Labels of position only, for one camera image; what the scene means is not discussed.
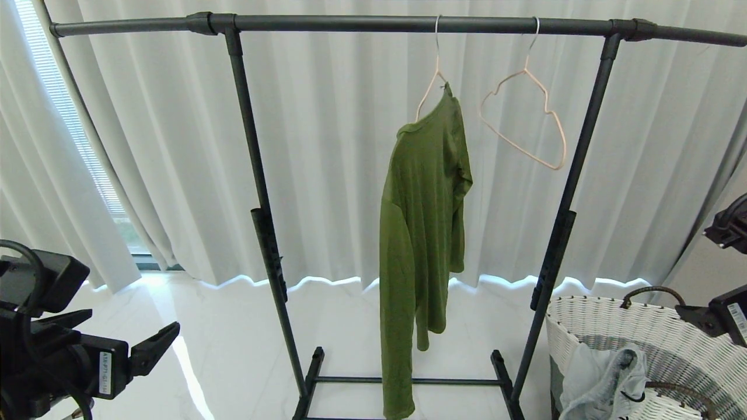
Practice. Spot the window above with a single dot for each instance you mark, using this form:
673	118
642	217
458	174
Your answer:
64	99

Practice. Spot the black clothes rack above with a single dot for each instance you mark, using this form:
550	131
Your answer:
350	24

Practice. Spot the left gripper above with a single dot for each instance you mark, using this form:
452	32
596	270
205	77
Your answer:
70	367

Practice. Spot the green long-sleeved shirt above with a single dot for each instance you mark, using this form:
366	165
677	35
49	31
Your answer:
420	233

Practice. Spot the pink clothes hanger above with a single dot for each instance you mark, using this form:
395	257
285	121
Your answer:
535	32
437	46

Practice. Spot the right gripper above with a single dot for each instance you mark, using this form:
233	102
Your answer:
735	315

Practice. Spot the white laundry basket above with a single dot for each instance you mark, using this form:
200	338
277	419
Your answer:
671	350

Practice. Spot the pale grey garment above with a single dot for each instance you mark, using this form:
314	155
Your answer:
601	379

